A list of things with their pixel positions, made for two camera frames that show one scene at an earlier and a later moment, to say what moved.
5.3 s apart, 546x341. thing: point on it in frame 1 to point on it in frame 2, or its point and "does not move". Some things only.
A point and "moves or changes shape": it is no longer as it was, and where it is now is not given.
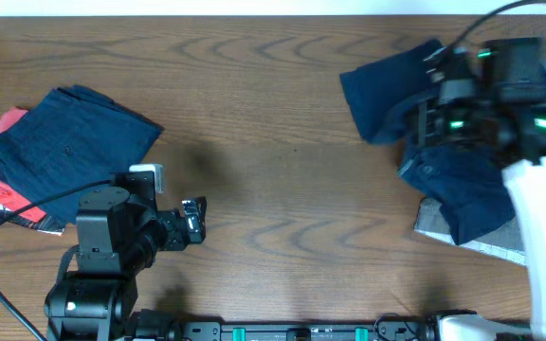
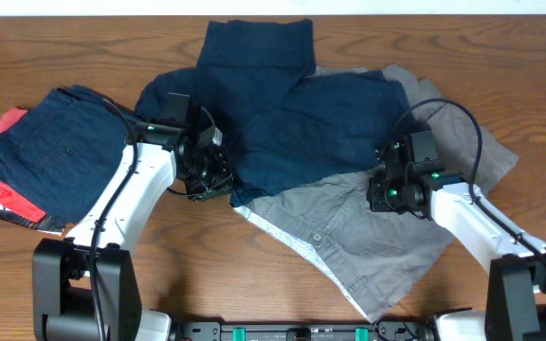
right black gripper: (426, 134) to (375, 198)
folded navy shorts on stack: (72, 139) does not move
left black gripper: (174, 237) to (224, 177)
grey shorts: (505, 242) moves or changes shape
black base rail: (385, 328) does not move
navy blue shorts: (469, 185) to (282, 121)
